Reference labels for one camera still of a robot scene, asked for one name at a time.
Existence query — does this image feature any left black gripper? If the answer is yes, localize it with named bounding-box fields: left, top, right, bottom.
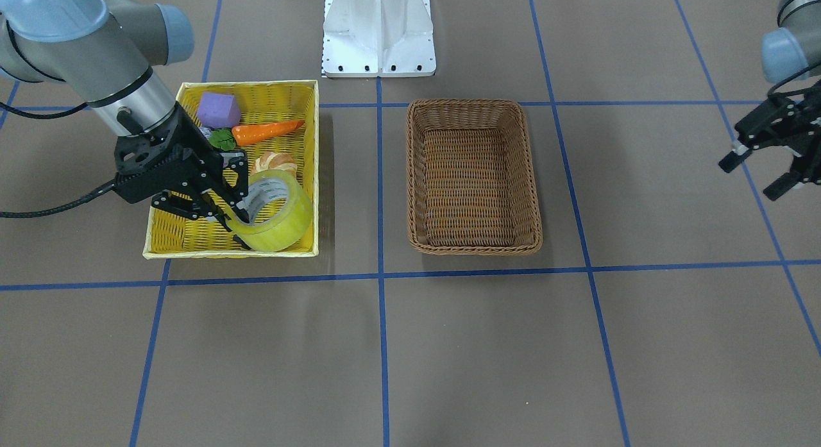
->
left=718, top=81, right=819, bottom=201

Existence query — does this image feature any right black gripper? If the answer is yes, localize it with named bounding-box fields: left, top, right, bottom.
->
left=114, top=106, right=250, bottom=251

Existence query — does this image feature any yellow clear tape roll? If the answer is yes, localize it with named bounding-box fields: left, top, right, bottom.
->
left=226, top=169, right=313, bottom=252

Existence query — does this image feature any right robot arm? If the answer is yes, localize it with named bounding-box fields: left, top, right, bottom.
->
left=2, top=0, right=250, bottom=230

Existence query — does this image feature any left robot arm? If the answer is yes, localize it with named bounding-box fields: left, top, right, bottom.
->
left=718, top=0, right=820, bottom=201

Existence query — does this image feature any yellow wicker basket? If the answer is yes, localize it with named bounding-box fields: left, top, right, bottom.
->
left=144, top=80, right=319, bottom=259

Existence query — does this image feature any brown wicker basket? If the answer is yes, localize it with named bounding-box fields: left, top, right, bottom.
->
left=407, top=99, right=543, bottom=255

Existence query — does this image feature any toy orange carrot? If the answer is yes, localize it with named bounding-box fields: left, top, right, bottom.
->
left=209, top=120, right=305, bottom=151

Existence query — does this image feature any toy croissant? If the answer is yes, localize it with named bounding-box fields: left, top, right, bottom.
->
left=250, top=152, right=298, bottom=178

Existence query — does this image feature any purple foam block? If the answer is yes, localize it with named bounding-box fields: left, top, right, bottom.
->
left=196, top=91, right=242, bottom=129

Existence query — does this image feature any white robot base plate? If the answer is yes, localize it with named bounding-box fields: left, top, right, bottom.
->
left=321, top=0, right=437, bottom=78

